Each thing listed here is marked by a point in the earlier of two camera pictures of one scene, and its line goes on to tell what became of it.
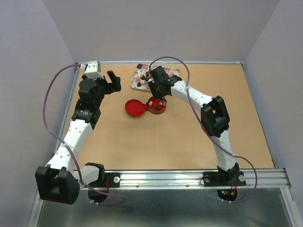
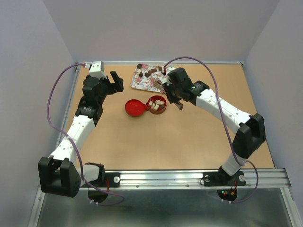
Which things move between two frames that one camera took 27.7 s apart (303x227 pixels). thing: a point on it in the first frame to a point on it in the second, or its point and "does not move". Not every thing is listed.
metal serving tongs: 162,100 to 158,83
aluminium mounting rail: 181,178 does not move
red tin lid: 135,108 does not move
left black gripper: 113,87 does not move
